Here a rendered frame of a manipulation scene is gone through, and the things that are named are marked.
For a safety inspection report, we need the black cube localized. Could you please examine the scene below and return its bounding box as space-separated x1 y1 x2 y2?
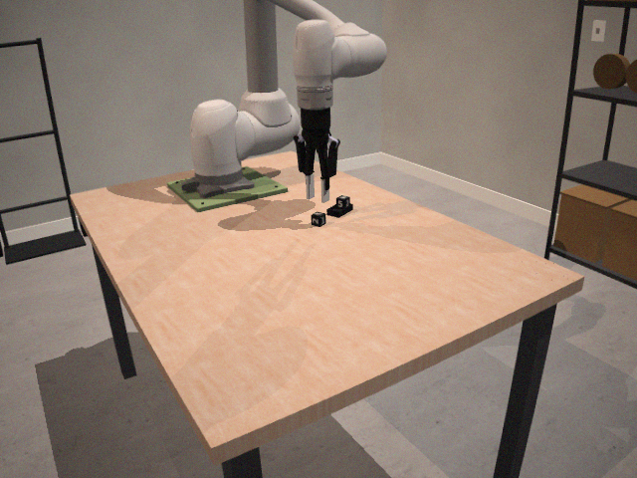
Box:
336 195 350 209
311 212 325 227

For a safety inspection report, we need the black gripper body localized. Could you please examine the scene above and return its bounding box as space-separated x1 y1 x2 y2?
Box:
301 108 331 148

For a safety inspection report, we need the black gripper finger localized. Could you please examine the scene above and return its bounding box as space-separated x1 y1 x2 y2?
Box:
294 134 316 200
314 135 340 203

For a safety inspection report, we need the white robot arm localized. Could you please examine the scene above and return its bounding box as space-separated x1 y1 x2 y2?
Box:
180 0 387 198

